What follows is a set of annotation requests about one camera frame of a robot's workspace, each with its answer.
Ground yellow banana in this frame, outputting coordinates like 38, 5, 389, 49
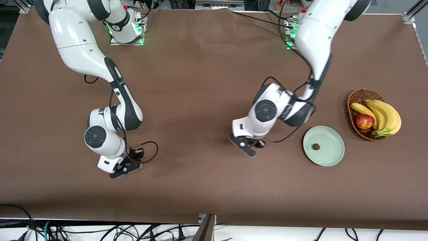
369, 100, 402, 138
365, 99, 389, 132
350, 102, 379, 131

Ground brown wicker basket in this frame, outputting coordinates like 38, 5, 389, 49
347, 88, 390, 142

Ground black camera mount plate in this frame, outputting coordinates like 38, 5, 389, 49
229, 135, 256, 158
109, 160, 143, 179

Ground red apple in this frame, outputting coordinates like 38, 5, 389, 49
355, 114, 375, 131

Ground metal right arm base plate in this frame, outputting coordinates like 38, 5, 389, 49
109, 35, 145, 46

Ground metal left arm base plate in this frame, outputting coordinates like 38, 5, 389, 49
286, 37, 301, 51

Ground black left camera mount plate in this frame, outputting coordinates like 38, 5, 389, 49
229, 135, 256, 158

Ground orange background objects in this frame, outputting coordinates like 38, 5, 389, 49
276, 0, 303, 10

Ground aluminium profile post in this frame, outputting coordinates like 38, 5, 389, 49
192, 214, 217, 241

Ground black looped floor cable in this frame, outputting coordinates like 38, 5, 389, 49
0, 204, 38, 241

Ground black cable with plug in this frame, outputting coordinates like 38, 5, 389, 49
144, 224, 188, 241

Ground brown table cover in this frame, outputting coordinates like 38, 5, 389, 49
0, 6, 428, 231

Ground long black table cable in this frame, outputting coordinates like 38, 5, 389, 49
230, 11, 295, 30

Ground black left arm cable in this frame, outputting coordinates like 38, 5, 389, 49
262, 0, 318, 144

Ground black right camera mount plate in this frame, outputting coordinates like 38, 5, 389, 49
109, 160, 143, 179

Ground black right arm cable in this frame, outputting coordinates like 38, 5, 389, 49
84, 74, 159, 165

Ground metal background device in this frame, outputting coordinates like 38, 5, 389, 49
195, 0, 245, 11

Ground pale green round plate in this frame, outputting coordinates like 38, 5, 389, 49
303, 126, 345, 167

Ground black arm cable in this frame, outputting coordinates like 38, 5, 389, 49
84, 74, 159, 165
262, 0, 318, 144

